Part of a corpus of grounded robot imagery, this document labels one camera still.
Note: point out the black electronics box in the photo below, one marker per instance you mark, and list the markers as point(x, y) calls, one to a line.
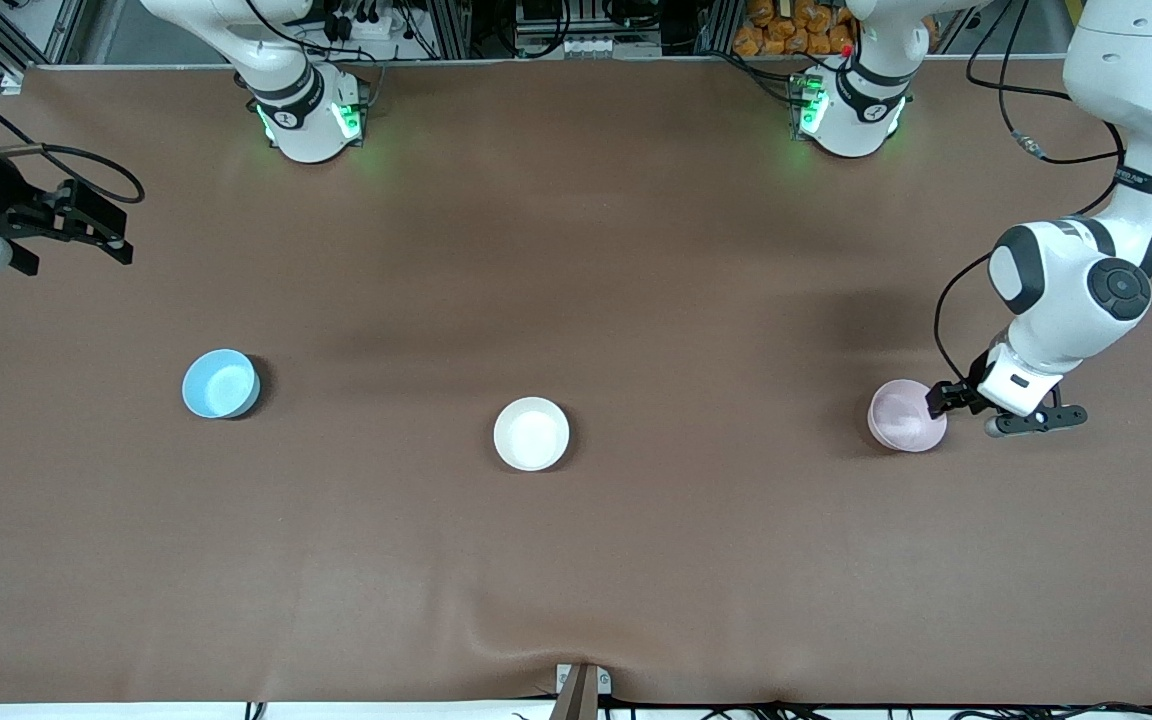
point(556, 12)

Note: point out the white socket strip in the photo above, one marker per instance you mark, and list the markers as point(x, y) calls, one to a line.
point(596, 45)

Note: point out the grey metal table bracket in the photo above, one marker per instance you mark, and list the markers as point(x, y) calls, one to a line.
point(603, 680)

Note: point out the brown table mat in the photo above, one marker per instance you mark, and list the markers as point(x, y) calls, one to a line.
point(576, 560)

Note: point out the white corner bracket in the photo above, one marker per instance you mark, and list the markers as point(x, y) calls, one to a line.
point(12, 82)

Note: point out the pink bowl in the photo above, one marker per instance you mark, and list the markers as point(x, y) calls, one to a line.
point(901, 415)

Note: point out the orange packaged snacks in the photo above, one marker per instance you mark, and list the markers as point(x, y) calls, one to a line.
point(786, 30)

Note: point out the aluminium frame post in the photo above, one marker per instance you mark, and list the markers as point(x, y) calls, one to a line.
point(716, 25)
point(448, 30)

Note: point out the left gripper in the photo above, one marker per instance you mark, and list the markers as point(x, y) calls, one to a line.
point(965, 392)

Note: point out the aluminium frame rail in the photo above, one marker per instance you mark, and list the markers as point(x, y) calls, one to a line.
point(71, 25)

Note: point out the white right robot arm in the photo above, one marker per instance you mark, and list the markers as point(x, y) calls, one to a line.
point(301, 110)

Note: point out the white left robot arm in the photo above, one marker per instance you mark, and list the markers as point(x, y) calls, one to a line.
point(1066, 290)

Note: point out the white bowl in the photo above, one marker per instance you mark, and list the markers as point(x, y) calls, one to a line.
point(531, 433)

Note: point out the white power strip with plugs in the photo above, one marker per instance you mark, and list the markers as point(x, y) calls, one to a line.
point(366, 25)

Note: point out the brown camera post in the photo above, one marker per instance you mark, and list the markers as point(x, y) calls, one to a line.
point(576, 700)

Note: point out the blue bowl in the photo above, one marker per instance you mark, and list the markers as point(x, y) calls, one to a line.
point(219, 385)

